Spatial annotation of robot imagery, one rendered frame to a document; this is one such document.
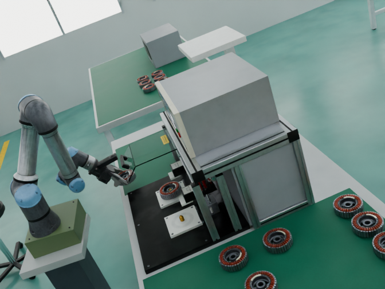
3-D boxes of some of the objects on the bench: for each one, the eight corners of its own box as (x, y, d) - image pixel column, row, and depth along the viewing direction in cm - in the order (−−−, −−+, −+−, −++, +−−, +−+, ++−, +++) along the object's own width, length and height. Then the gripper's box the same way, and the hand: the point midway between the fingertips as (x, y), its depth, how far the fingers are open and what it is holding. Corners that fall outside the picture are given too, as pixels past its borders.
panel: (250, 226, 181) (230, 167, 168) (206, 157, 240) (189, 110, 226) (252, 225, 182) (232, 166, 168) (208, 157, 240) (191, 109, 226)
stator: (165, 203, 213) (162, 198, 211) (158, 193, 223) (155, 187, 221) (185, 192, 215) (183, 187, 213) (177, 183, 225) (175, 177, 223)
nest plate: (161, 209, 212) (160, 207, 212) (156, 193, 226) (155, 191, 225) (189, 196, 213) (189, 194, 213) (183, 182, 227) (182, 180, 226)
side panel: (255, 230, 182) (234, 167, 167) (252, 226, 184) (231, 163, 170) (315, 203, 184) (299, 139, 169) (311, 199, 186) (296, 135, 172)
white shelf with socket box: (213, 124, 277) (191, 57, 256) (199, 105, 309) (177, 45, 288) (264, 103, 279) (245, 35, 258) (243, 86, 312) (226, 25, 291)
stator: (281, 258, 164) (278, 251, 162) (258, 247, 172) (256, 240, 170) (299, 239, 169) (297, 232, 167) (277, 230, 177) (274, 223, 176)
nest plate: (171, 238, 191) (170, 236, 190) (164, 219, 204) (164, 217, 204) (203, 225, 192) (201, 222, 191) (194, 206, 205) (193, 204, 205)
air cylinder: (209, 215, 196) (205, 206, 193) (205, 207, 202) (201, 198, 200) (220, 211, 196) (216, 202, 194) (215, 202, 203) (211, 193, 200)
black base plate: (146, 274, 180) (144, 270, 179) (128, 196, 236) (126, 192, 235) (250, 228, 183) (249, 224, 182) (208, 161, 240) (207, 158, 239)
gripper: (86, 164, 242) (118, 180, 250) (88, 180, 225) (121, 196, 234) (95, 152, 240) (126, 168, 249) (97, 167, 224) (130, 183, 232)
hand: (126, 177), depth 241 cm, fingers closed on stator, 13 cm apart
